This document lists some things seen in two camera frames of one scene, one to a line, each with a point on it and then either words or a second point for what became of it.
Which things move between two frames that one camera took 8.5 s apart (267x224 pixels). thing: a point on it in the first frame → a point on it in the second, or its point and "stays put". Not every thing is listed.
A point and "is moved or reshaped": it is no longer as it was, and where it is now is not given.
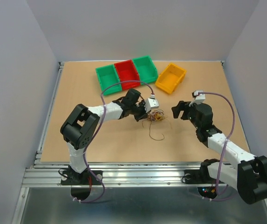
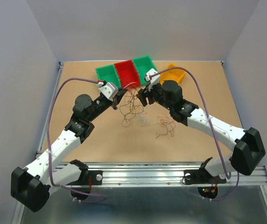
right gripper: [186, 106] → [142, 94]
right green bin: [147, 70] stays put
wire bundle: [155, 115] is moved or reshaped
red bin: [127, 71] stays put
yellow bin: [170, 76] stays put
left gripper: [144, 114] → [117, 98]
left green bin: [107, 76] stays put
